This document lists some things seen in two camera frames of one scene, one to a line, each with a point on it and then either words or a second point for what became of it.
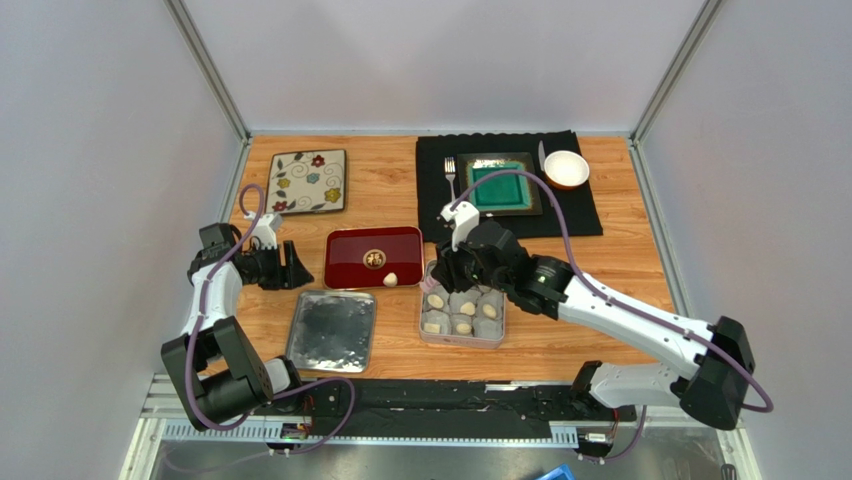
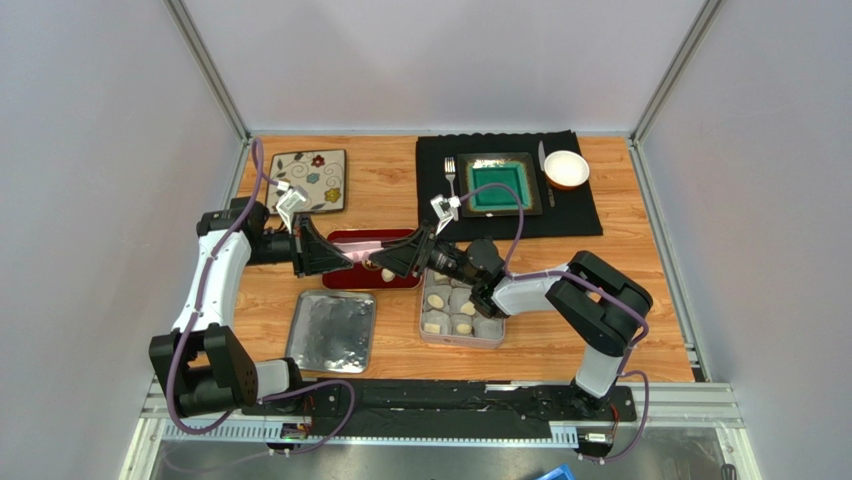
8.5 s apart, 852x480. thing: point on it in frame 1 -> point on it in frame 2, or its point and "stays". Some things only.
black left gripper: (288, 277) -> (310, 254)
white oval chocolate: (435, 301) stays
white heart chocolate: (468, 308) stays
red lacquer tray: (356, 257) stays
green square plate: (502, 194) stays
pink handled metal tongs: (428, 284) -> (358, 251)
